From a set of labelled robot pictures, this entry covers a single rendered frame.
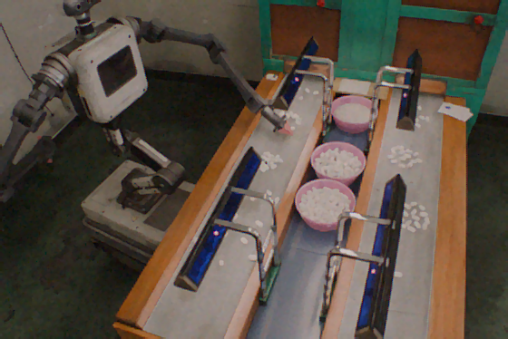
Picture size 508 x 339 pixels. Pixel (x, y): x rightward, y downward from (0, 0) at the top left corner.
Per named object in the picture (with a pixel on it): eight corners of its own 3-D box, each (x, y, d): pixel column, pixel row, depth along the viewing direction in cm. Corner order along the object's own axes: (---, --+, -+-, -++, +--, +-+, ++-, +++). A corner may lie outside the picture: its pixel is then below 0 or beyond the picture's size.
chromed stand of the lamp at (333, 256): (318, 321, 158) (325, 252, 127) (330, 277, 171) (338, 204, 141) (368, 334, 153) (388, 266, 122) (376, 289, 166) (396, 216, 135)
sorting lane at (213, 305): (143, 333, 154) (141, 330, 152) (286, 77, 275) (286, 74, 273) (217, 358, 145) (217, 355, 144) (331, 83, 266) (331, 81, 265)
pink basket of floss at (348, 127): (345, 141, 232) (346, 128, 225) (320, 116, 250) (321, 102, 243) (385, 128, 238) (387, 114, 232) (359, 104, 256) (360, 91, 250)
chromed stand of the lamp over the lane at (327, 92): (289, 142, 234) (288, 72, 203) (299, 121, 247) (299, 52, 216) (324, 149, 229) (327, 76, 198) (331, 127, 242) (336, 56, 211)
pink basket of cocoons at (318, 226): (288, 229, 191) (288, 216, 184) (303, 188, 209) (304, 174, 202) (346, 243, 183) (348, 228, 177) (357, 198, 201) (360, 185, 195)
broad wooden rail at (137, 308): (127, 338, 167) (112, 316, 154) (268, 92, 288) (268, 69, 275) (152, 348, 163) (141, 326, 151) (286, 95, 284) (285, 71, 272)
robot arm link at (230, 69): (206, 55, 230) (217, 40, 224) (213, 55, 235) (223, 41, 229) (249, 115, 220) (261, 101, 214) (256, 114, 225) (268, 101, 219)
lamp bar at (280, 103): (270, 109, 196) (270, 95, 191) (305, 46, 237) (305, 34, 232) (288, 111, 193) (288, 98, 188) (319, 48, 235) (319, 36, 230)
